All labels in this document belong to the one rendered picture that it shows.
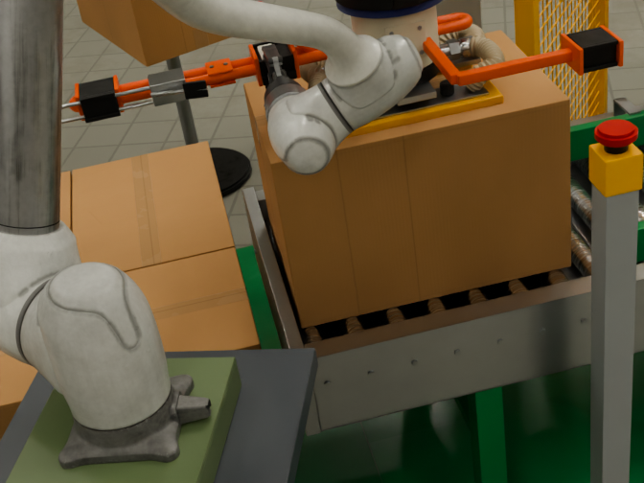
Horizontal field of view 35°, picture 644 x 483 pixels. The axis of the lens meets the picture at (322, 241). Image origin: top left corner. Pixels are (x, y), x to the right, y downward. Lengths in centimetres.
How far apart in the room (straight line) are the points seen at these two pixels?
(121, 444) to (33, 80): 54
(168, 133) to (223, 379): 280
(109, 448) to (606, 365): 94
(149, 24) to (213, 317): 135
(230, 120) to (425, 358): 247
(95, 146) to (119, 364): 300
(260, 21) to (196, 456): 65
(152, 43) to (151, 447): 203
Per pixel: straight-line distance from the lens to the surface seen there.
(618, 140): 175
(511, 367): 218
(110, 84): 206
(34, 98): 156
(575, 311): 215
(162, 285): 242
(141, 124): 453
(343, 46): 167
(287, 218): 203
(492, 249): 219
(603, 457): 218
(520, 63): 192
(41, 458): 164
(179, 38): 343
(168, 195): 278
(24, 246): 160
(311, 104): 174
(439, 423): 272
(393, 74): 172
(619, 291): 192
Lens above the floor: 187
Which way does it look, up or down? 33 degrees down
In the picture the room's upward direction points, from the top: 9 degrees counter-clockwise
